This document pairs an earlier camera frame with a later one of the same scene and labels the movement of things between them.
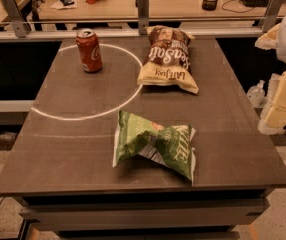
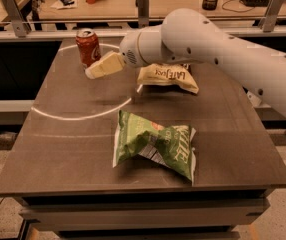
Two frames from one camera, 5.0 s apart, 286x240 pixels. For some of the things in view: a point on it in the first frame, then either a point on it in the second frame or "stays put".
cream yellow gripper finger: x=285 y=100 → x=177 y=39
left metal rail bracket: x=20 y=26 stays put
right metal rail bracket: x=273 y=8 stays put
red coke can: x=89 y=50 stays put
